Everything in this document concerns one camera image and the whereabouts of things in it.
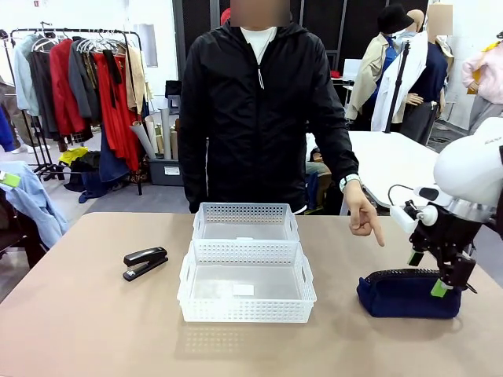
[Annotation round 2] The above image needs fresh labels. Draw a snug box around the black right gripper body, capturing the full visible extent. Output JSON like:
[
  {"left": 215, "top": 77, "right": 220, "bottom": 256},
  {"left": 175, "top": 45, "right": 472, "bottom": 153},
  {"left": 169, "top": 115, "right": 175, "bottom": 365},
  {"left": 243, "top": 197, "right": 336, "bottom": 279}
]
[{"left": 408, "top": 204, "right": 483, "bottom": 273}]

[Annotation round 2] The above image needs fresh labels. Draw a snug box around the navy fabric pencil case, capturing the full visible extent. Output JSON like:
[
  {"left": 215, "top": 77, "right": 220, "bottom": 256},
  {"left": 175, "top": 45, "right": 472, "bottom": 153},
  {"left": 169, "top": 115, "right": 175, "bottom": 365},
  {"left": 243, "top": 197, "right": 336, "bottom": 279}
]
[{"left": 356, "top": 267, "right": 462, "bottom": 320}]

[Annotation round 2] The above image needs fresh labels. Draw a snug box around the person's left forearm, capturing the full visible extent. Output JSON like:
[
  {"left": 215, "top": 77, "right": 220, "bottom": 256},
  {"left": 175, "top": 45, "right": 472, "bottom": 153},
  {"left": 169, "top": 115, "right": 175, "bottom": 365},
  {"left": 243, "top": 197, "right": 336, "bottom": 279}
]
[{"left": 318, "top": 117, "right": 360, "bottom": 189}]

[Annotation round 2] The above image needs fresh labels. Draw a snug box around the person's right forearm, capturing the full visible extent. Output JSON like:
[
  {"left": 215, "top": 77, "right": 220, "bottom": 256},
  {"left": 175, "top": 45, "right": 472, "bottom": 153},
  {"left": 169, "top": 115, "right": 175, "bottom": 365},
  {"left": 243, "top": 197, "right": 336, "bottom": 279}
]
[{"left": 178, "top": 121, "right": 210, "bottom": 214}]

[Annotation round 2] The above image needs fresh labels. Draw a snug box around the person's left hand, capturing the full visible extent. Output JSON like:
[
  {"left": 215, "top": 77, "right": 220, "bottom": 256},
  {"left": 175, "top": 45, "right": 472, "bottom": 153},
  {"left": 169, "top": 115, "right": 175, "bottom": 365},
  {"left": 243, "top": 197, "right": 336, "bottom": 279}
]
[{"left": 342, "top": 181, "right": 387, "bottom": 248}]

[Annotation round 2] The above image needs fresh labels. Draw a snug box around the white table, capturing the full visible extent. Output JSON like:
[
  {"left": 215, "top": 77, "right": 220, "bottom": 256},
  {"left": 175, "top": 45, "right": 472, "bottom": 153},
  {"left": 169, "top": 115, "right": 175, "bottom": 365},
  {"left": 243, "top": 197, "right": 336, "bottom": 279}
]
[{"left": 305, "top": 130, "right": 442, "bottom": 216}]

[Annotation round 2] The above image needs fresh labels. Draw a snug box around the white wristwatch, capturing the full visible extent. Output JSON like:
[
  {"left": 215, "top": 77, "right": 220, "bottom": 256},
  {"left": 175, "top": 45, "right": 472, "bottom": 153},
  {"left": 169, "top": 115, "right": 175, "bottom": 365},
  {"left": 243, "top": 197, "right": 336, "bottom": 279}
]
[{"left": 339, "top": 173, "right": 362, "bottom": 194}]

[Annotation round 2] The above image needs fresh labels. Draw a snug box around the mannequin with white coat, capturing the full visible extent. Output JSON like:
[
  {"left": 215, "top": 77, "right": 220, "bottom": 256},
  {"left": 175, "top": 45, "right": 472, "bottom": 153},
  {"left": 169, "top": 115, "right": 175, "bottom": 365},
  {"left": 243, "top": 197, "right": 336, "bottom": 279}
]
[{"left": 370, "top": 3, "right": 455, "bottom": 145}]

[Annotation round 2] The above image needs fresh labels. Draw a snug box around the black tripod pole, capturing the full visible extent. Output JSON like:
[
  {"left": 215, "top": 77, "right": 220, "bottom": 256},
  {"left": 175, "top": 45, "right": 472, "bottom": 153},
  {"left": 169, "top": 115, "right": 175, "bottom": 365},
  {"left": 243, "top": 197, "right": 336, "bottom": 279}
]
[{"left": 384, "top": 38, "right": 412, "bottom": 135}]

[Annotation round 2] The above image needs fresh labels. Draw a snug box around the mannequin with pink sweater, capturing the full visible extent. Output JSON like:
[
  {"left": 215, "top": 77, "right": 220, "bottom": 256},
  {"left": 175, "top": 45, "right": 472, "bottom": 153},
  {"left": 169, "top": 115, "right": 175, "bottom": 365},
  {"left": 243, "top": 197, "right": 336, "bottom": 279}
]
[{"left": 461, "top": 30, "right": 503, "bottom": 135}]

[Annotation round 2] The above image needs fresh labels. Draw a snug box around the mannequin with beige coat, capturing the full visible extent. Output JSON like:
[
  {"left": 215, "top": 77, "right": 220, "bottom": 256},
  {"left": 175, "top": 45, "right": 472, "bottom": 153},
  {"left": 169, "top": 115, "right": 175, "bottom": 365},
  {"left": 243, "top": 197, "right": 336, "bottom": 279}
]
[{"left": 345, "top": 9, "right": 426, "bottom": 133}]

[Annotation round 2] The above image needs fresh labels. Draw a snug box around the large white perforated plastic basket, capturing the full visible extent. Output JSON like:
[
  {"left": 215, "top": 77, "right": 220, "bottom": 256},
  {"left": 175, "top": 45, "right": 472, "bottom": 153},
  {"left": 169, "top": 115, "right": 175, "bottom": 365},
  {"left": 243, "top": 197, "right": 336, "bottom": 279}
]
[{"left": 176, "top": 240, "right": 318, "bottom": 324}]

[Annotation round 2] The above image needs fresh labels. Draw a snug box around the small white perforated plastic basket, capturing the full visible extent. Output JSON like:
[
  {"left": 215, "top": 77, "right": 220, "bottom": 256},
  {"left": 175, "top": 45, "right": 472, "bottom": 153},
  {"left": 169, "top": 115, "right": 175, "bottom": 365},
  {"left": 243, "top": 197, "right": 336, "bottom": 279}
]
[{"left": 191, "top": 201, "right": 301, "bottom": 243}]

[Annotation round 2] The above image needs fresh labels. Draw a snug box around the person in black jacket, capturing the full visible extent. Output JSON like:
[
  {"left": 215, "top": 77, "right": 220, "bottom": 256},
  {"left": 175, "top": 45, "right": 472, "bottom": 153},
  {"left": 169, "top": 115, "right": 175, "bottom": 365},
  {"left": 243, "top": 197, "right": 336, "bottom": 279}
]
[{"left": 178, "top": 11, "right": 360, "bottom": 216}]

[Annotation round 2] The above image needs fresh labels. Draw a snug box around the black bucket hat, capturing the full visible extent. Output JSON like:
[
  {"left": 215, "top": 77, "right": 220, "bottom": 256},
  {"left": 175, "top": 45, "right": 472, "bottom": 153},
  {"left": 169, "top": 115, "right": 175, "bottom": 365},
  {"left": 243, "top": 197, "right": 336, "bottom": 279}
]
[{"left": 377, "top": 3, "right": 413, "bottom": 36}]

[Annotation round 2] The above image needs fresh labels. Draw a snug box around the grey storage bin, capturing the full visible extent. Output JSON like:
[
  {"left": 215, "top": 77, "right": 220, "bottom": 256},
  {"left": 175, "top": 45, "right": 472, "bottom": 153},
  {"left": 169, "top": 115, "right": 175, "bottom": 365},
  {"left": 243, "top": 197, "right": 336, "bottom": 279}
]
[{"left": 148, "top": 154, "right": 185, "bottom": 187}]

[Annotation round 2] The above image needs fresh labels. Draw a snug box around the black stapler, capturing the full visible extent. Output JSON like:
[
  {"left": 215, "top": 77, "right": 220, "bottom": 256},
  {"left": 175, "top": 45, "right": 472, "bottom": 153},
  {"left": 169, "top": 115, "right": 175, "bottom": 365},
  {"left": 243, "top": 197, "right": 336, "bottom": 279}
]
[{"left": 122, "top": 246, "right": 170, "bottom": 283}]

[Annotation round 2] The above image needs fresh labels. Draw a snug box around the grey cardboard tube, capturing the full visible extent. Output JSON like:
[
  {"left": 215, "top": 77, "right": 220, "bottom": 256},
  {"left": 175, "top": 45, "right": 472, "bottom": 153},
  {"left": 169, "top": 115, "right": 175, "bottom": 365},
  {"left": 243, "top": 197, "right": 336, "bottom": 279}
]
[{"left": 158, "top": 107, "right": 173, "bottom": 160}]

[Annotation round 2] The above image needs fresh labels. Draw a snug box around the grey paper roll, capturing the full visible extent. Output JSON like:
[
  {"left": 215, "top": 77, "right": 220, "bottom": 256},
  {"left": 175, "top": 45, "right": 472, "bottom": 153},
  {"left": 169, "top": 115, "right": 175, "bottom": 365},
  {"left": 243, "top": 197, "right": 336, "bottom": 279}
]
[{"left": 130, "top": 120, "right": 158, "bottom": 159}]

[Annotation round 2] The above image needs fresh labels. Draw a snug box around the blue denim garment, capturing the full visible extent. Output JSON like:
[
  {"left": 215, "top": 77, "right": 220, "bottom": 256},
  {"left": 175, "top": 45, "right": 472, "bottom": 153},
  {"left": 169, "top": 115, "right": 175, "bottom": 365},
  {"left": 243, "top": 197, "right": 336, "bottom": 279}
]
[{"left": 97, "top": 129, "right": 131, "bottom": 184}]

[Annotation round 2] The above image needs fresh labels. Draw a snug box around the black clothes rack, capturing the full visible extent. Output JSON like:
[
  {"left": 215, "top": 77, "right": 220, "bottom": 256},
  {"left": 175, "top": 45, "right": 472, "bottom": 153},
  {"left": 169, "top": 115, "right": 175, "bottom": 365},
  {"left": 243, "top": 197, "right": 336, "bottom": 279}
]
[{"left": 8, "top": 27, "right": 145, "bottom": 196}]

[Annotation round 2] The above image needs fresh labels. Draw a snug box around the red hanging dress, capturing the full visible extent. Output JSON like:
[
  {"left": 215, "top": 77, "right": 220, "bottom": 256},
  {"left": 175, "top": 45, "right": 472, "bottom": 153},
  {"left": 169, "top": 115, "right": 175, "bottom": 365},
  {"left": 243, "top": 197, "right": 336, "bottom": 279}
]
[{"left": 93, "top": 52, "right": 141, "bottom": 172}]

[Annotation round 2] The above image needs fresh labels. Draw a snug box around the beige hanging vest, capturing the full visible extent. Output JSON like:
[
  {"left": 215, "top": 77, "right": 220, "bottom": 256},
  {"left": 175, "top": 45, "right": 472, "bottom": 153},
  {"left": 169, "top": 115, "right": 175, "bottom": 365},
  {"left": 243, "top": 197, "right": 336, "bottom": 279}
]
[{"left": 124, "top": 44, "right": 149, "bottom": 115}]

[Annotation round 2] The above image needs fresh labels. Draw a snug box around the black garment pile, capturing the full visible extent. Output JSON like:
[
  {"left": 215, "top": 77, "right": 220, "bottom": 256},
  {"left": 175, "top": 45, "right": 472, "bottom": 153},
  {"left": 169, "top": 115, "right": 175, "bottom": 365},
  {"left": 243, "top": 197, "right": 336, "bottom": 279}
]
[{"left": 64, "top": 150, "right": 104, "bottom": 204}]

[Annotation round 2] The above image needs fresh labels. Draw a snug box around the black hanging scarf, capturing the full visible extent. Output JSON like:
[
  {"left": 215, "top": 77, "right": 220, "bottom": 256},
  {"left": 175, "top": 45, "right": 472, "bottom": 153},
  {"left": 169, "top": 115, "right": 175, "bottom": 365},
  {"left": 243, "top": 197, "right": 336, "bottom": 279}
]
[{"left": 101, "top": 49, "right": 123, "bottom": 108}]

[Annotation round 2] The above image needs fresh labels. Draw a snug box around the yellow garment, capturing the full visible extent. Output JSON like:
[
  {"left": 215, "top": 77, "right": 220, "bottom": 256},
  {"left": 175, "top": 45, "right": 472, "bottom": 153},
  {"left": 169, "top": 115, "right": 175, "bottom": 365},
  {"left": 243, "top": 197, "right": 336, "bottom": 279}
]
[{"left": 58, "top": 146, "right": 90, "bottom": 167}]

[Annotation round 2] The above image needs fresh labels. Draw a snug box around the grey hanging coat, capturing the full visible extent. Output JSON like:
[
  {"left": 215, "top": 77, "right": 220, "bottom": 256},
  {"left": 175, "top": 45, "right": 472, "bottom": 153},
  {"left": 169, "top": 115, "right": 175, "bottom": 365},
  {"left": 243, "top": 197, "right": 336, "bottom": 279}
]
[{"left": 68, "top": 38, "right": 104, "bottom": 123}]

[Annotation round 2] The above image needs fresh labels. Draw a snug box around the light blue shirt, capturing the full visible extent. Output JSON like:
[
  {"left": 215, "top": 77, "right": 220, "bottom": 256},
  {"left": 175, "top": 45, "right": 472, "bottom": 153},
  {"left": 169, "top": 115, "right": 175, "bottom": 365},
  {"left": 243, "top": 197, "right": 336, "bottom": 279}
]
[{"left": 0, "top": 159, "right": 70, "bottom": 249}]

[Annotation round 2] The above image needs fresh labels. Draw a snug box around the red hanging jacket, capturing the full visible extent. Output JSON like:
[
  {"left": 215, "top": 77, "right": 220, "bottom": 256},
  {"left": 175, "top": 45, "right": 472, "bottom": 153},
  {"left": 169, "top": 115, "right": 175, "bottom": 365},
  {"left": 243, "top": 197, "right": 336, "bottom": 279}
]
[{"left": 48, "top": 38, "right": 88, "bottom": 137}]

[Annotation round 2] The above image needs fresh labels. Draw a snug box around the dark chair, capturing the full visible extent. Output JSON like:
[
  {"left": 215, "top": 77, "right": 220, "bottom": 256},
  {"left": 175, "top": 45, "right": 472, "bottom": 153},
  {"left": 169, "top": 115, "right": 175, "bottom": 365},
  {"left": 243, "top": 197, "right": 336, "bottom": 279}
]
[{"left": 0, "top": 187, "right": 49, "bottom": 269}]

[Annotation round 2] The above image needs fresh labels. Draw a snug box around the dark grey hanging garment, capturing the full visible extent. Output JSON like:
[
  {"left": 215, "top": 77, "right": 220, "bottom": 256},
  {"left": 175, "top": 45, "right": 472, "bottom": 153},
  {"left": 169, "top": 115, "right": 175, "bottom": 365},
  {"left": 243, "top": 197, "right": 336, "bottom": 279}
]
[{"left": 28, "top": 49, "right": 61, "bottom": 139}]

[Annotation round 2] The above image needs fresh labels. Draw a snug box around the green tag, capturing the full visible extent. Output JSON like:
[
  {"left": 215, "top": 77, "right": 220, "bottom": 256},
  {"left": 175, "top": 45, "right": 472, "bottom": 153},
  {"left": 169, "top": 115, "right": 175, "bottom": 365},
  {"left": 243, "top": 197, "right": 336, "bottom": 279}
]
[{"left": 0, "top": 170, "right": 22, "bottom": 188}]

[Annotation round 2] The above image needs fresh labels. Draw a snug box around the pale blue hanging jacket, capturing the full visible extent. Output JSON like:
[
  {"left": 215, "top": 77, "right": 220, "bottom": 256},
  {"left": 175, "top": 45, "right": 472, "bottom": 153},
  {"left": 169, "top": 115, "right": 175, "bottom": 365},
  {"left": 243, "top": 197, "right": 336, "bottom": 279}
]
[{"left": 13, "top": 34, "right": 41, "bottom": 117}]

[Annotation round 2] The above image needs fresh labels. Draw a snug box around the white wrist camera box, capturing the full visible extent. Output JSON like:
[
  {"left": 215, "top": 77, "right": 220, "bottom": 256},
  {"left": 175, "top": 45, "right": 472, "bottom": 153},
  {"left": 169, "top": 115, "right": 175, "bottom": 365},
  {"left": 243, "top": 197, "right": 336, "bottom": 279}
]
[{"left": 390, "top": 199, "right": 439, "bottom": 236}]

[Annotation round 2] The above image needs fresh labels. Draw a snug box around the black camera cable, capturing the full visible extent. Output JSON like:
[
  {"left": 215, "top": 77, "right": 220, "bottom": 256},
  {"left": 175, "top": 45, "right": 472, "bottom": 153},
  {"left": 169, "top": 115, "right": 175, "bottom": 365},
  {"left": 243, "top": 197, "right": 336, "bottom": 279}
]
[{"left": 387, "top": 184, "right": 418, "bottom": 208}]

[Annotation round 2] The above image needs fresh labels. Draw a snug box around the white wall panel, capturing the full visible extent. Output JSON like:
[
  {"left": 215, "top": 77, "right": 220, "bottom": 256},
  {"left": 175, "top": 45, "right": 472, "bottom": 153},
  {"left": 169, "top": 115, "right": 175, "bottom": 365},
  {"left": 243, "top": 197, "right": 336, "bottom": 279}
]
[{"left": 137, "top": 23, "right": 159, "bottom": 68}]

